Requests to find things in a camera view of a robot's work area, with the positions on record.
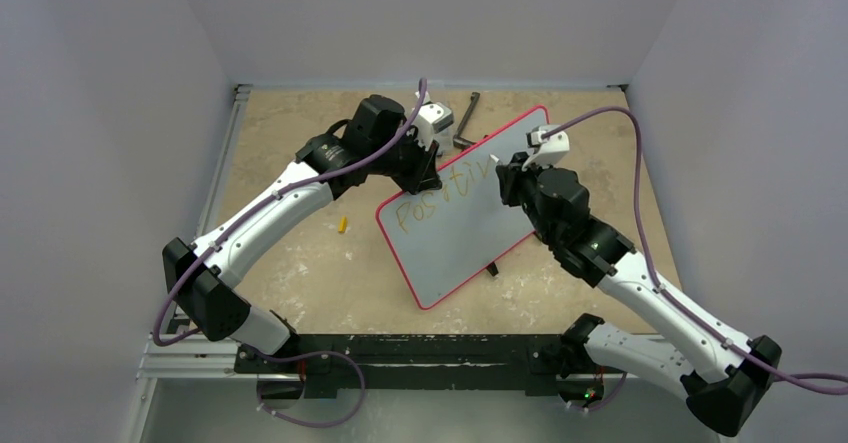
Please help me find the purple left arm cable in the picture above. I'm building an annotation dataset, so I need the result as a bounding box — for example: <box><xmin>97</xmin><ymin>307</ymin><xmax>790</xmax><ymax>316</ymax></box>
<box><xmin>152</xmin><ymin>78</ymin><xmax>429</xmax><ymax>428</ymax></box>

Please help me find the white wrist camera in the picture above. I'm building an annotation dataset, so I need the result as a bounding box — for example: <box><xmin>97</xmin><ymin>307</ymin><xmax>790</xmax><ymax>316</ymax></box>
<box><xmin>522</xmin><ymin>125</ymin><xmax>571</xmax><ymax>170</ymax></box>
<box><xmin>413</xmin><ymin>92</ymin><xmax>454</xmax><ymax>148</ymax></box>

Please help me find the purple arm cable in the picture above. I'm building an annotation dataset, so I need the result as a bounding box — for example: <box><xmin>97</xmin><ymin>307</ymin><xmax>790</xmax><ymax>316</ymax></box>
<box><xmin>541</xmin><ymin>105</ymin><xmax>848</xmax><ymax>415</ymax></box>
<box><xmin>152</xmin><ymin>78</ymin><xmax>429</xmax><ymax>428</ymax></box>

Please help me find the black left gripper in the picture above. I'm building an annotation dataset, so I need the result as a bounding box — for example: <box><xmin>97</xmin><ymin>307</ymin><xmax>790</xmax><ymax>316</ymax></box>
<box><xmin>370</xmin><ymin>127</ymin><xmax>440</xmax><ymax>197</ymax></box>

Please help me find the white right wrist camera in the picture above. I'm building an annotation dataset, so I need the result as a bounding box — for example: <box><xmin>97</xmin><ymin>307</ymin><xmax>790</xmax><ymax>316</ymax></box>
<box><xmin>522</xmin><ymin>125</ymin><xmax>571</xmax><ymax>170</ymax></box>

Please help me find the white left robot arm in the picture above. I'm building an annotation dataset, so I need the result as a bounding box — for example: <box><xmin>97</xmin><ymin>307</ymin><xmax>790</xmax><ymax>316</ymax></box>
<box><xmin>162</xmin><ymin>89</ymin><xmax>441</xmax><ymax>372</ymax></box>

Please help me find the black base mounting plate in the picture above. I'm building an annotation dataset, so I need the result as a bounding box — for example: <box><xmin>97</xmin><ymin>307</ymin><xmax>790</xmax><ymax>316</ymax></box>
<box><xmin>234</xmin><ymin>334</ymin><xmax>605</xmax><ymax>403</ymax></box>

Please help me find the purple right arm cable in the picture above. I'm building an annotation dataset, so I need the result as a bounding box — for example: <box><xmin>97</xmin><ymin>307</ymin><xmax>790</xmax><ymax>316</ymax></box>
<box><xmin>541</xmin><ymin>105</ymin><xmax>848</xmax><ymax>415</ymax></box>

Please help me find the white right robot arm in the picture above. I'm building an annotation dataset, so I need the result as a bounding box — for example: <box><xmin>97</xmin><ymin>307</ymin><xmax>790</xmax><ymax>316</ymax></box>
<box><xmin>496</xmin><ymin>153</ymin><xmax>782</xmax><ymax>437</ymax></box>

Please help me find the red framed whiteboard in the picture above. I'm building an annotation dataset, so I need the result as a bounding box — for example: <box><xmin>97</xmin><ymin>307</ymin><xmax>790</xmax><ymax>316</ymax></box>
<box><xmin>375</xmin><ymin>105</ymin><xmax>549</xmax><ymax>310</ymax></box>

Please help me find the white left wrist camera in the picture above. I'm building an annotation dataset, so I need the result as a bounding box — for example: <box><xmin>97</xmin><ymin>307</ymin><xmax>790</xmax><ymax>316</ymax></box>
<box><xmin>413</xmin><ymin>92</ymin><xmax>454</xmax><ymax>148</ymax></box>

